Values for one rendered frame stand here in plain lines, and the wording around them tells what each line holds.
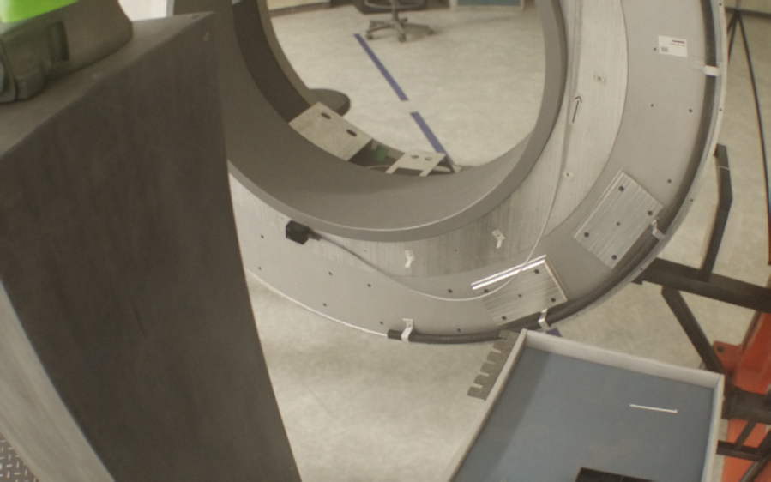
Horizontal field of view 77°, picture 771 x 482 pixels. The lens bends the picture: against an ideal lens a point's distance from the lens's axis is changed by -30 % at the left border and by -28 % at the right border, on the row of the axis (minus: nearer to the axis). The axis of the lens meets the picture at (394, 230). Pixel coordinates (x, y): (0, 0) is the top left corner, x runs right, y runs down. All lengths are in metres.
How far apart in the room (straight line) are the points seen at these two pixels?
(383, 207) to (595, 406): 0.59
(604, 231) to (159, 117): 0.80
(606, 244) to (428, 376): 1.02
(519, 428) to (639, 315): 1.34
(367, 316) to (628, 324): 1.11
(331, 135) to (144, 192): 1.09
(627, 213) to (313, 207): 0.62
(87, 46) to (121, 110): 0.08
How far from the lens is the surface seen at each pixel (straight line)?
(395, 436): 1.84
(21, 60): 0.49
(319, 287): 1.47
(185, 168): 0.57
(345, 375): 2.02
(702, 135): 0.99
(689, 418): 1.12
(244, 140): 1.41
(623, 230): 1.10
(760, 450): 1.35
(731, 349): 1.94
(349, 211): 1.30
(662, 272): 1.43
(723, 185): 1.36
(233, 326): 0.71
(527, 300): 1.24
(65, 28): 0.52
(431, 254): 1.26
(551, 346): 1.16
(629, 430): 1.07
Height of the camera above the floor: 1.48
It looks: 35 degrees down
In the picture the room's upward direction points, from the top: 1 degrees counter-clockwise
